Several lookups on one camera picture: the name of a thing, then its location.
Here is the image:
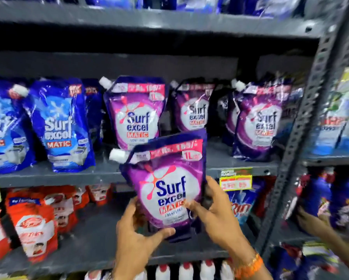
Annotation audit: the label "person's left hand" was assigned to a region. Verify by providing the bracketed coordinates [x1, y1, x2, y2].
[114, 197, 176, 270]

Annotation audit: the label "person's right hand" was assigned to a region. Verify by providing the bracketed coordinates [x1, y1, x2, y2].
[183, 175, 253, 260]

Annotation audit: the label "purple detergent refill pouch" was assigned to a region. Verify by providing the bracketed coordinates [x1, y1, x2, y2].
[99, 76, 168, 152]
[109, 129, 207, 243]
[170, 79, 216, 133]
[217, 81, 240, 147]
[231, 79, 293, 163]

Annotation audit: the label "person's right forearm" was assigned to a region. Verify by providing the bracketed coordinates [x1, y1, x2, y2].
[236, 259, 273, 280]

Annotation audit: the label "person's left forearm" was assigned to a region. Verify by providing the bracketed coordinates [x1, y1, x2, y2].
[112, 265, 149, 280]

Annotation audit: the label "row of white bottles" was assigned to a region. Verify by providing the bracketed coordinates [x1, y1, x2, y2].
[84, 259, 236, 280]

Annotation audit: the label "blue detergent powder packet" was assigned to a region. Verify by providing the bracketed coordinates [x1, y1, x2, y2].
[226, 188, 259, 226]

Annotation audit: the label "red packet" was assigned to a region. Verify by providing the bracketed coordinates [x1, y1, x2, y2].
[254, 175, 278, 218]

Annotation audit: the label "orange thread wristband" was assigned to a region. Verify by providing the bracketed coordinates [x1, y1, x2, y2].
[232, 253, 264, 279]

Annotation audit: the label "blue packets with yellow print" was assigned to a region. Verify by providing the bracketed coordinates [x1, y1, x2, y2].
[267, 241, 341, 280]

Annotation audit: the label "blue detergent refill pouch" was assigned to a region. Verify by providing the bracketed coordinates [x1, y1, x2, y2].
[23, 78, 96, 173]
[82, 79, 104, 150]
[0, 79, 35, 175]

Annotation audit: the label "dark blue liquid pouches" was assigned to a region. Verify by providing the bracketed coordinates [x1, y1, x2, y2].
[297, 167, 349, 229]

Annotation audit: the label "green and white detergent packet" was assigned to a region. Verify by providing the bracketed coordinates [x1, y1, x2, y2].
[308, 67, 349, 157]

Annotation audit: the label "grey metal shelf rack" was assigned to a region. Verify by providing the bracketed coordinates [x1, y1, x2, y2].
[0, 0, 349, 280]

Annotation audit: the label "row of blue packets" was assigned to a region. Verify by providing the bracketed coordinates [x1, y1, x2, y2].
[0, 0, 305, 18]

